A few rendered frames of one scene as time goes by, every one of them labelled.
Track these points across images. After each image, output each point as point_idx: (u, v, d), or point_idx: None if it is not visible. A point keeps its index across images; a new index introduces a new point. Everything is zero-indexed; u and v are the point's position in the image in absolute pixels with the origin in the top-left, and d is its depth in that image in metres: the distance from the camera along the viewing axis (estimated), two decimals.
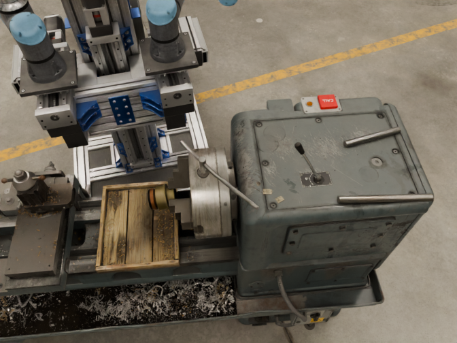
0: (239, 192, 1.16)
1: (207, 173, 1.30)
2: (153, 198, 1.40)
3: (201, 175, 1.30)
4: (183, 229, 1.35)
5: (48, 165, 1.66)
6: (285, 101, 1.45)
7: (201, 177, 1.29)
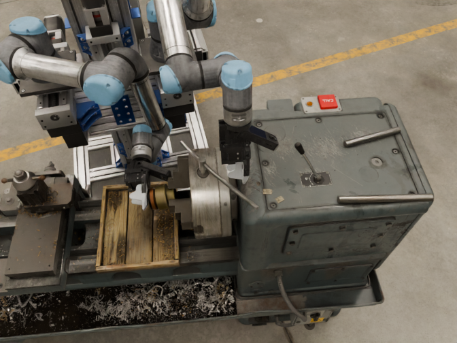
0: (239, 192, 1.16)
1: (207, 173, 1.30)
2: (153, 198, 1.40)
3: (201, 175, 1.30)
4: (183, 229, 1.35)
5: (48, 165, 1.66)
6: (285, 101, 1.45)
7: (201, 177, 1.29)
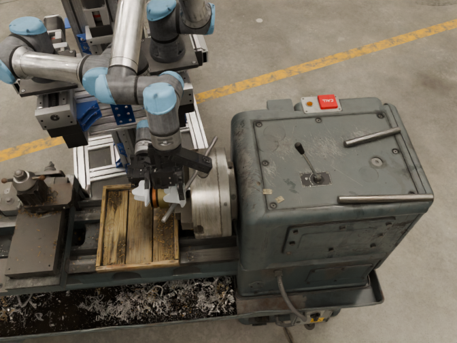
0: None
1: (202, 176, 1.30)
2: (155, 196, 1.39)
3: (199, 171, 1.30)
4: (183, 229, 1.35)
5: (48, 165, 1.66)
6: (285, 101, 1.45)
7: (201, 177, 1.29)
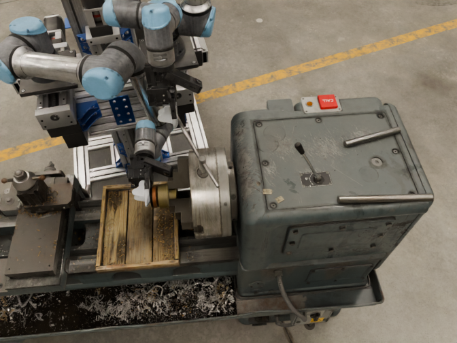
0: None
1: (199, 169, 1.31)
2: (155, 195, 1.39)
3: None
4: (183, 229, 1.35)
5: (48, 165, 1.66)
6: (285, 101, 1.45)
7: (201, 177, 1.29)
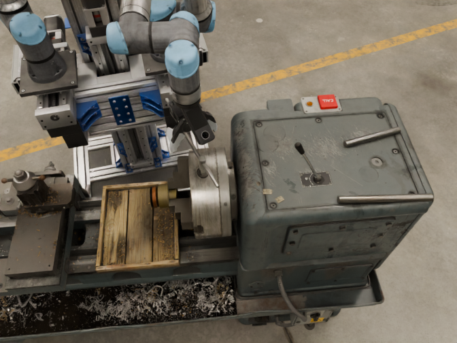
0: None
1: (199, 169, 1.31)
2: (155, 195, 1.39)
3: None
4: (183, 229, 1.35)
5: (48, 165, 1.66)
6: (285, 101, 1.45)
7: (201, 177, 1.29)
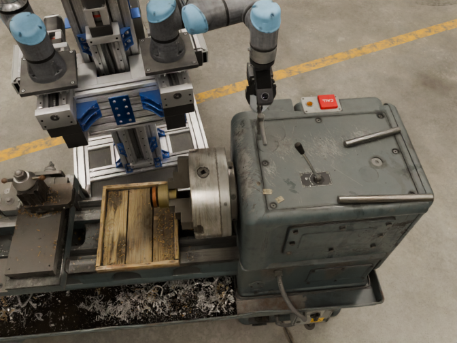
0: None
1: (199, 169, 1.31)
2: (155, 195, 1.39)
3: (205, 169, 1.31)
4: (183, 229, 1.35)
5: (48, 165, 1.66)
6: (285, 101, 1.45)
7: (201, 177, 1.29)
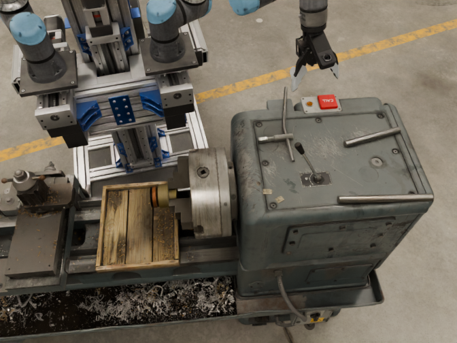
0: (286, 101, 1.44)
1: (199, 169, 1.31)
2: (155, 195, 1.39)
3: (205, 169, 1.31)
4: (183, 229, 1.35)
5: (48, 165, 1.66)
6: None
7: (201, 177, 1.29)
